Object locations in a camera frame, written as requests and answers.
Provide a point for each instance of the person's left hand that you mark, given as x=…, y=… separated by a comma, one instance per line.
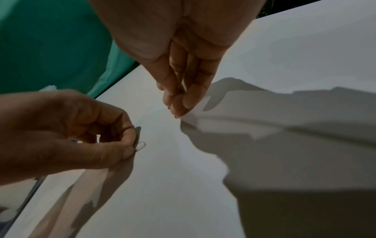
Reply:
x=58, y=130

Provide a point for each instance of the clear plastic storage box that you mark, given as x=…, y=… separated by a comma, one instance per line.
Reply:
x=17, y=197

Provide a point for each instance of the person's right hand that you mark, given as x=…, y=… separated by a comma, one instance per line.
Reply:
x=161, y=30

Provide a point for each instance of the green fabric curtain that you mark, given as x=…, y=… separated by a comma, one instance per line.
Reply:
x=44, y=46

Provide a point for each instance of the white table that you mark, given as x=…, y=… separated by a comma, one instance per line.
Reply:
x=279, y=58

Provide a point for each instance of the clear plastic cup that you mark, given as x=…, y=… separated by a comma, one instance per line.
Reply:
x=48, y=87

